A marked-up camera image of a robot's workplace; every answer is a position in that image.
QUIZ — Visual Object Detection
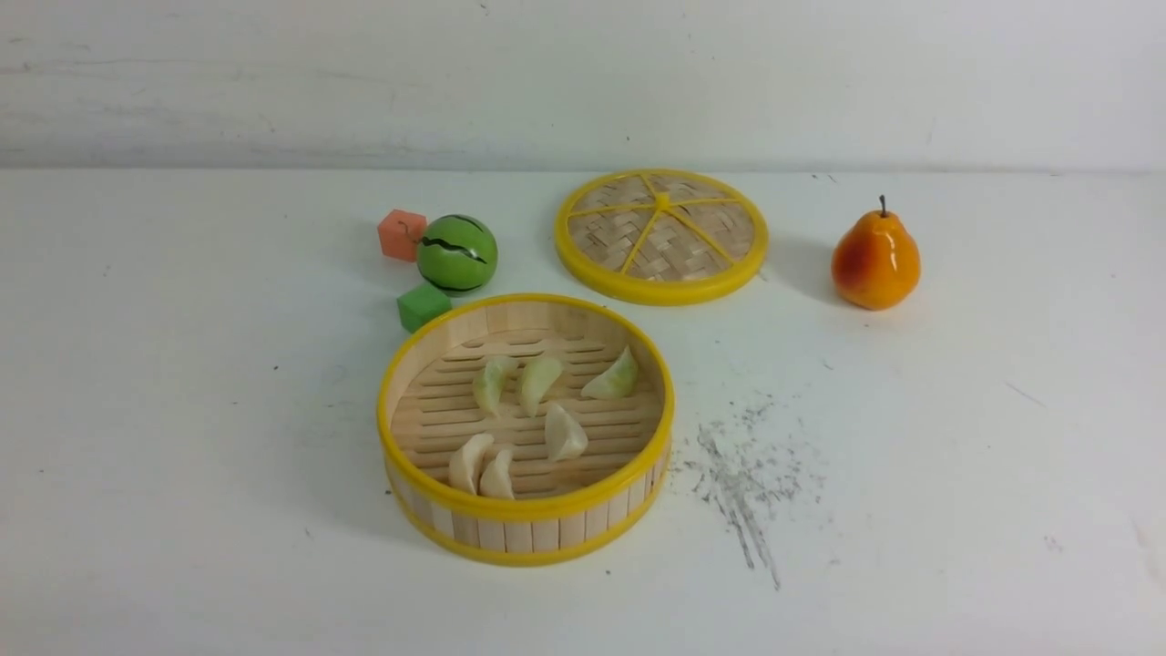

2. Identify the woven bamboo steamer lid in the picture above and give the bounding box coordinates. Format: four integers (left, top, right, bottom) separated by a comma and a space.
554, 168, 770, 306

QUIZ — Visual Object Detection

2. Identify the bamboo steamer tray yellow rim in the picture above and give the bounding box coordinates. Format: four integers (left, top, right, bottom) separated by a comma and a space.
375, 292, 676, 567

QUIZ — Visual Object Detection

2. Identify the green dumpling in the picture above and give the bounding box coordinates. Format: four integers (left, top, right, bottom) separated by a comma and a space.
580, 345, 639, 400
517, 354, 566, 416
472, 354, 520, 418

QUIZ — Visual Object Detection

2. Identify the orange foam cube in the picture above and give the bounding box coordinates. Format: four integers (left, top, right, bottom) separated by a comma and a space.
375, 209, 428, 262

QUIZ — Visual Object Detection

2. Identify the orange toy pear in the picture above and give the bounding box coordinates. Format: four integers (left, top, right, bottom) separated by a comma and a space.
830, 195, 922, 312

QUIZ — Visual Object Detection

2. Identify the green toy watermelon ball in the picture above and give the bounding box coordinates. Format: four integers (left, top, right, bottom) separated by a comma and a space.
416, 213, 498, 296

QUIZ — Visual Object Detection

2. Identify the green foam cube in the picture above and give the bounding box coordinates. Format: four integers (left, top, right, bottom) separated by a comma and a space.
396, 282, 454, 333

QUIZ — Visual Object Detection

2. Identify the white dumpling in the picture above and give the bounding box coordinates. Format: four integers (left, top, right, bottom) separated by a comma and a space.
543, 403, 588, 463
448, 433, 496, 496
478, 447, 517, 501

